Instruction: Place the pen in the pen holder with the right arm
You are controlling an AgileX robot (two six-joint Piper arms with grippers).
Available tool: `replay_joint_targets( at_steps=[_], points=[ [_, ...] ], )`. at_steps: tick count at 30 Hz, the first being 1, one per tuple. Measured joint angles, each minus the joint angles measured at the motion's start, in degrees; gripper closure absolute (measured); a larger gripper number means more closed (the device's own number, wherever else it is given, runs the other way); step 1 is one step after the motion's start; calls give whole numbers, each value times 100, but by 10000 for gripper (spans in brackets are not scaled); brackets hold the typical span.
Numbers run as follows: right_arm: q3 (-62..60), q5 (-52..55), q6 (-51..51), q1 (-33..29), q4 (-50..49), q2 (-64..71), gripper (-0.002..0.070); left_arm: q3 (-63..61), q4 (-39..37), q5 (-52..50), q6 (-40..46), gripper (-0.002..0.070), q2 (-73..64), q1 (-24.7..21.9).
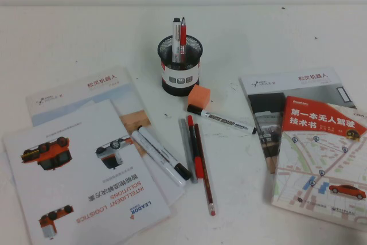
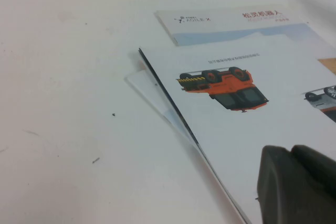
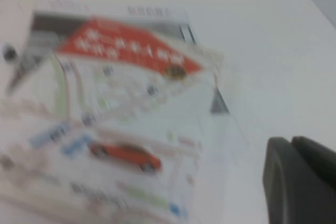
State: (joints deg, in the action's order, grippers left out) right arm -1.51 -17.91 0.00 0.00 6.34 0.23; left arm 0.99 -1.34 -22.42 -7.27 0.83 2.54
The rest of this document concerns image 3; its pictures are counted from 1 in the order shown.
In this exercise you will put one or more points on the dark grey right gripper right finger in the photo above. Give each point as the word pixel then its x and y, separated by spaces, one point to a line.
pixel 317 155

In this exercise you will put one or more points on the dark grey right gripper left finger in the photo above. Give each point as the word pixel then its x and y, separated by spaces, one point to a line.
pixel 278 182

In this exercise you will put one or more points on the map cover book orange car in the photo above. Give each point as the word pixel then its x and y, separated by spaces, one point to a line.
pixel 126 108

